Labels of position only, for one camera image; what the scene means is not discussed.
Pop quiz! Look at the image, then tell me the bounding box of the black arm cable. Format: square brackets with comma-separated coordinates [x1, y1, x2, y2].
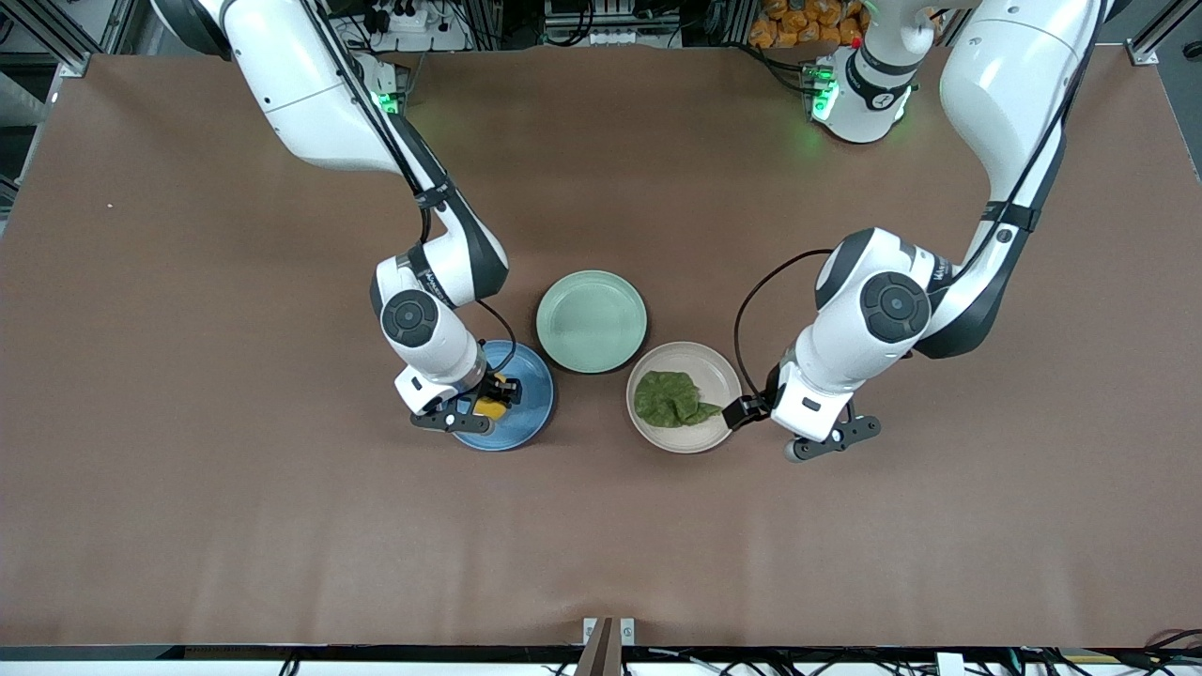
[300, 0, 518, 378]
[733, 0, 1107, 403]

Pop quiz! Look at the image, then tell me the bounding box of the mint green round plate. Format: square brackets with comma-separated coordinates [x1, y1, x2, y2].
[535, 269, 649, 375]

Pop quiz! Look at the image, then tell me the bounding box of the white power strip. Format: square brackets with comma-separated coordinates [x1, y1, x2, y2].
[362, 0, 470, 53]

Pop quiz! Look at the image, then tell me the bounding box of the bag of oranges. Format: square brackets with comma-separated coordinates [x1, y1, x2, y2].
[748, 0, 867, 50]

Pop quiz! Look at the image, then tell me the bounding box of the green lettuce leaf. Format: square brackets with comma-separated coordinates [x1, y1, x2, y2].
[633, 370, 725, 429]

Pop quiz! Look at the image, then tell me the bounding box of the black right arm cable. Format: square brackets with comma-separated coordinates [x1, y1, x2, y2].
[300, 0, 518, 378]

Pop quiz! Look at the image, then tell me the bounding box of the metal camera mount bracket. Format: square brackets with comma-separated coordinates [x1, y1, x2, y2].
[575, 617, 638, 676]

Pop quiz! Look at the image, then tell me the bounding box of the beige round plate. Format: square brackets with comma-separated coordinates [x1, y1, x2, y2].
[625, 341, 744, 455]

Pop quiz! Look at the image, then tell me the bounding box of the aluminium frame profile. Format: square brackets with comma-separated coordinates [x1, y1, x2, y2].
[0, 0, 142, 78]
[1130, 0, 1202, 67]

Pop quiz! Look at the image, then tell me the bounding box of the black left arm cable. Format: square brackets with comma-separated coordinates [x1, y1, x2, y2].
[733, 0, 1107, 403]

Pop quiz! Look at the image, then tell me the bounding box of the blue round plate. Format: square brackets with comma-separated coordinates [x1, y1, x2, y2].
[439, 339, 556, 453]

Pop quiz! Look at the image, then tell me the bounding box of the yellow lemon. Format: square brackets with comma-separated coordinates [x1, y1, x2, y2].
[472, 376, 515, 420]

